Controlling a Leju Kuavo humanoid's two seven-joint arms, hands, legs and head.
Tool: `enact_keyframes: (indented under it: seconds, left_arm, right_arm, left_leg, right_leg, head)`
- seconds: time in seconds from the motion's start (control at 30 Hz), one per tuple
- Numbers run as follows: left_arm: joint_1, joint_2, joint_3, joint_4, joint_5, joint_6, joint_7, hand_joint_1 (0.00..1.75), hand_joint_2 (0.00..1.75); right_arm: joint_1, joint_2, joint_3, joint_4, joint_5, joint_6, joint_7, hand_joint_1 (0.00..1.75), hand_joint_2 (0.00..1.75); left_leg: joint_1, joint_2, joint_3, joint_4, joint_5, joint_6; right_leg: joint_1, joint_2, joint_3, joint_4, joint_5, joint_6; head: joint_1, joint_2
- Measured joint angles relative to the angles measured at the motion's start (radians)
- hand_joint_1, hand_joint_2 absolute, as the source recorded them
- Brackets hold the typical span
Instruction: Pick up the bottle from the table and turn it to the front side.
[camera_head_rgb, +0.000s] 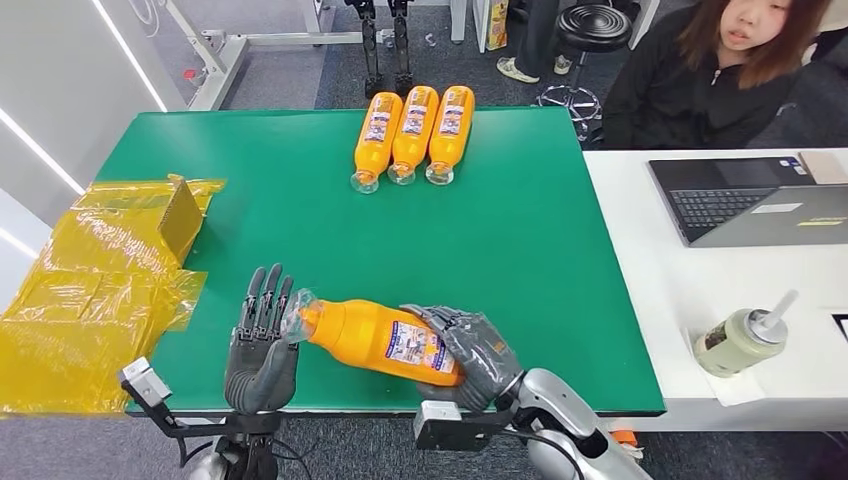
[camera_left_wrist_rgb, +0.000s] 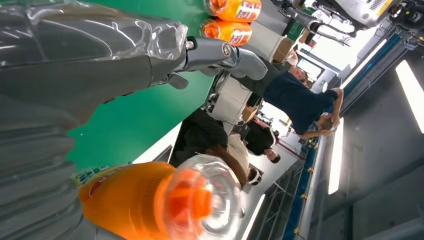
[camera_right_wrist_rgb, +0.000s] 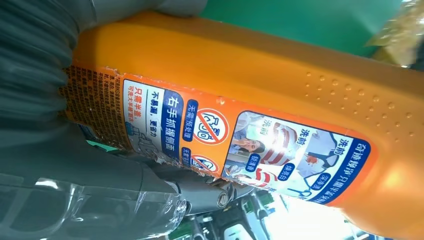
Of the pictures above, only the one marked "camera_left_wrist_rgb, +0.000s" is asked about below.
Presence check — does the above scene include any green table mat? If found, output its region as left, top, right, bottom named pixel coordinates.
left=65, top=0, right=217, bottom=172

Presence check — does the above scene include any orange juice bottle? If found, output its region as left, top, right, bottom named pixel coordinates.
left=199, top=18, right=253, bottom=47
left=203, top=0, right=263, bottom=23
left=71, top=153, right=247, bottom=240

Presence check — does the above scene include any white desk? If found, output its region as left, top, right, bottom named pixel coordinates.
left=132, top=122, right=183, bottom=166

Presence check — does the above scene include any brown cardboard box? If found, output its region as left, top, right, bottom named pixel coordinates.
left=272, top=37, right=297, bottom=64

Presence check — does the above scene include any seated person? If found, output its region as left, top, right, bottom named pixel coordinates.
left=168, top=108, right=263, bottom=187

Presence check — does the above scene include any standing person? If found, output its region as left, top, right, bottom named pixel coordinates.
left=231, top=56, right=345, bottom=140

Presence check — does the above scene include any person in black top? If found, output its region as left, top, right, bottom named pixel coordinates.
left=245, top=118, right=282, bottom=165

